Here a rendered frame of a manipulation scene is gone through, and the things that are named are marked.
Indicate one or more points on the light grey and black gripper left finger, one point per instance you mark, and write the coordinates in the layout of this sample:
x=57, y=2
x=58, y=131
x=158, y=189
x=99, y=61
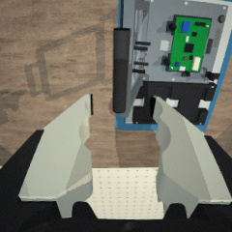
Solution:
x=49, y=173

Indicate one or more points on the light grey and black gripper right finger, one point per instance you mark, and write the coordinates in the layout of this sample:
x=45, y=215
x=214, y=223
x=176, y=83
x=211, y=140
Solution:
x=193, y=169

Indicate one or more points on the green circuit board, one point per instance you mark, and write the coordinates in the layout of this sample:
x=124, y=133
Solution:
x=189, y=43

